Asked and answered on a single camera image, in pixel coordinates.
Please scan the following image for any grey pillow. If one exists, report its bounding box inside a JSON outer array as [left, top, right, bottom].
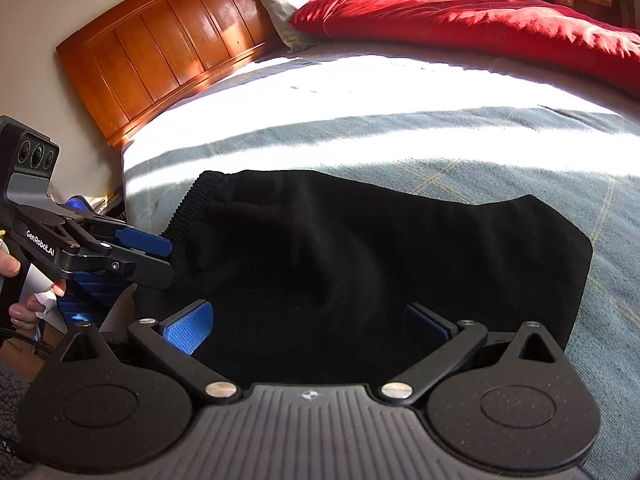
[[252, 0, 371, 52]]

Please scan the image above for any wooden headboard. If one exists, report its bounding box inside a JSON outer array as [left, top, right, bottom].
[[55, 0, 372, 149]]

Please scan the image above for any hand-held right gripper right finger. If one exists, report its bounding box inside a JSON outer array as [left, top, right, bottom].
[[379, 303, 560, 407]]

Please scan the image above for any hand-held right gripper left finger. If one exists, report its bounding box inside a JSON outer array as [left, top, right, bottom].
[[59, 300, 241, 407]]

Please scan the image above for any person's left hand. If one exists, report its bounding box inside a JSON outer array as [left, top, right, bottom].
[[0, 252, 69, 332]]

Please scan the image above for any red quilt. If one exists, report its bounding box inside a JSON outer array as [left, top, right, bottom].
[[290, 0, 640, 97]]

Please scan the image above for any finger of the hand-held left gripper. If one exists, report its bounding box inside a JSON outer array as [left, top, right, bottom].
[[64, 214, 174, 260], [60, 249, 177, 292]]

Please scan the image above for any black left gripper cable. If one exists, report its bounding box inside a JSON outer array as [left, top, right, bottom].
[[0, 326, 53, 357]]

